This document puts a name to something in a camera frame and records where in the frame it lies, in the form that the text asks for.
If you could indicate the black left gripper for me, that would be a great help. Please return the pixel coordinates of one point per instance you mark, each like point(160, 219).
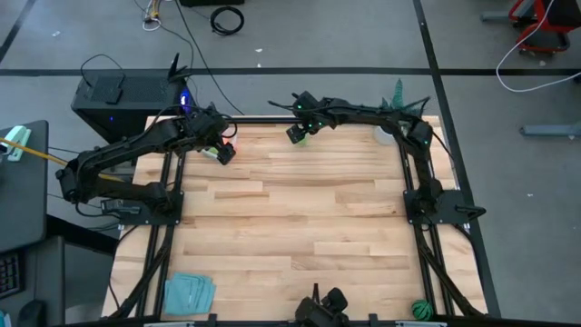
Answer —
point(206, 127)

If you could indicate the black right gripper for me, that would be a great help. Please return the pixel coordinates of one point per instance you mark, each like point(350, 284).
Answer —
point(318, 121)

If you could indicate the light green produce toy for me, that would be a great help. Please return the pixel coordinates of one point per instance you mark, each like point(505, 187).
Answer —
point(305, 141)

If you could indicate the green striped watermelon toy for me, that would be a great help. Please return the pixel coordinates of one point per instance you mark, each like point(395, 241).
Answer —
point(422, 310)

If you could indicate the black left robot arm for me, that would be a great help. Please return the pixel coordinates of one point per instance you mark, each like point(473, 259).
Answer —
point(136, 141)

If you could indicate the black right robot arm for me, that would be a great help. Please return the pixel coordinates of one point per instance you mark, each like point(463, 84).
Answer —
point(363, 113)

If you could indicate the clear plastic tupperware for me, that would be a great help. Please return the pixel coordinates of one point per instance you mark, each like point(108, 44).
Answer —
point(208, 152)

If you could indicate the white plant pot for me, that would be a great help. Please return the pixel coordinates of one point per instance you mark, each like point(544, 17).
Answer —
point(383, 136)

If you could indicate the black antenna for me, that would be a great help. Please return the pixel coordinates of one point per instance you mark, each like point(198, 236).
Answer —
point(174, 68)

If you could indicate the green leafy plant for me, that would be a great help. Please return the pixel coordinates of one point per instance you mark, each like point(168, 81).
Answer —
point(398, 93)

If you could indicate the black computer tower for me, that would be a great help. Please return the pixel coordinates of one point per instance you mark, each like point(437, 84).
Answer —
point(131, 95)

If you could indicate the small black box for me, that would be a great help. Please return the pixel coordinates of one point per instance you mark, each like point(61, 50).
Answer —
point(106, 88)

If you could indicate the teal cloth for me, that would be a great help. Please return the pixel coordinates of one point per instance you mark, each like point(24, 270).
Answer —
point(188, 295)

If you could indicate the black flat box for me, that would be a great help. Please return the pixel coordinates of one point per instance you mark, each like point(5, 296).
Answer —
point(209, 2)

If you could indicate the grey cabinet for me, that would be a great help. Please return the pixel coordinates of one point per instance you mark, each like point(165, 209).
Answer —
point(86, 281)

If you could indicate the dark grey desk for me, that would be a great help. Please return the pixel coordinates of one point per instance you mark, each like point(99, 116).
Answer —
point(22, 204)

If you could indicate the mint green stapler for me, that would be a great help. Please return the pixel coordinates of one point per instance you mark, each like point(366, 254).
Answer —
point(16, 138)

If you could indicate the black keyboard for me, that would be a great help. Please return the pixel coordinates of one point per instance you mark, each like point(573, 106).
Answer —
point(10, 274)

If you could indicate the black computer mouse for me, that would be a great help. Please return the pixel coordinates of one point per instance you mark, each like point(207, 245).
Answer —
point(32, 315)

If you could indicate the grey metal foot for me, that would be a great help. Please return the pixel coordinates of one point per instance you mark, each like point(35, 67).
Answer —
point(549, 131)

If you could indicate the red metal cart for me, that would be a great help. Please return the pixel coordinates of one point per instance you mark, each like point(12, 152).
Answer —
point(542, 13)

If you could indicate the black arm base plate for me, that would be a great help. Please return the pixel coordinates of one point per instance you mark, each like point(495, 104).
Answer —
point(454, 204)
point(174, 215)

